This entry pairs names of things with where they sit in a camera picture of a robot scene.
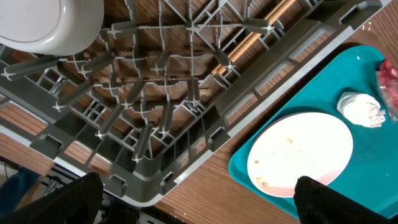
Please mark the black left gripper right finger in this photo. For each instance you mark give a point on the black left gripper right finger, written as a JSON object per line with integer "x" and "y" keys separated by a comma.
{"x": 317, "y": 203}

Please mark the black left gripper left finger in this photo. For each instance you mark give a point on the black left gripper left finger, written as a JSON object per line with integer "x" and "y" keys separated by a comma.
{"x": 77, "y": 203}

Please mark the wooden chopstick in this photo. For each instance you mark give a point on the wooden chopstick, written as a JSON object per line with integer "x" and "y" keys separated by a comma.
{"x": 252, "y": 37}

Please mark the grey small bowl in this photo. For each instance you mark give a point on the grey small bowl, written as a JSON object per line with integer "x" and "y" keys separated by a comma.
{"x": 52, "y": 27}

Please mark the grey dishwasher rack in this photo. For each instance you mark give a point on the grey dishwasher rack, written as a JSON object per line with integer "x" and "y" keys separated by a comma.
{"x": 140, "y": 105}

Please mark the white dirty plate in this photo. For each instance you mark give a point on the white dirty plate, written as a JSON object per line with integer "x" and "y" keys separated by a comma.
{"x": 312, "y": 144}

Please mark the crumpled white tissue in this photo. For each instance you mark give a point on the crumpled white tissue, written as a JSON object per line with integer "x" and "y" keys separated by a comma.
{"x": 361, "y": 109}

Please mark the red snack wrapper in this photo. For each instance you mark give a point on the red snack wrapper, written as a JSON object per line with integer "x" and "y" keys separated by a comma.
{"x": 386, "y": 78}

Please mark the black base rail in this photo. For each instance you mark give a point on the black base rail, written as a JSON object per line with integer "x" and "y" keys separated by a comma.
{"x": 22, "y": 187}

